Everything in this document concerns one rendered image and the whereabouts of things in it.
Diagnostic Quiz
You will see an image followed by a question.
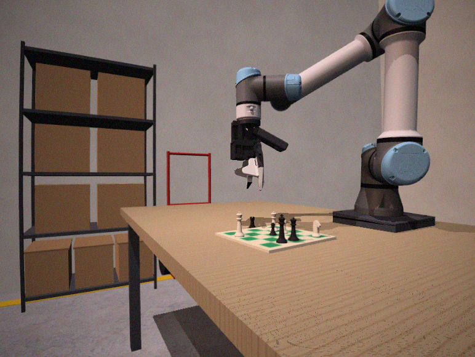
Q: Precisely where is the white chess king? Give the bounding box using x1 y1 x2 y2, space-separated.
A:
234 211 244 237

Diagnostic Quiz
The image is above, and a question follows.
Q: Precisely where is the green and cream checkered chessboard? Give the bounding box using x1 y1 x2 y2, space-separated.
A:
215 225 336 253

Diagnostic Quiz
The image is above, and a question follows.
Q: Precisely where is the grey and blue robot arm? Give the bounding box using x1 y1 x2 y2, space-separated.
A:
236 0 434 217

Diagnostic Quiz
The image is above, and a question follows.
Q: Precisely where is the white knight chess piece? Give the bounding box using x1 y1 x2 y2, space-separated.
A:
312 220 321 237

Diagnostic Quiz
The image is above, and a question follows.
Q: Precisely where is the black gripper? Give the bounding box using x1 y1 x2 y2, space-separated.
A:
230 119 264 191

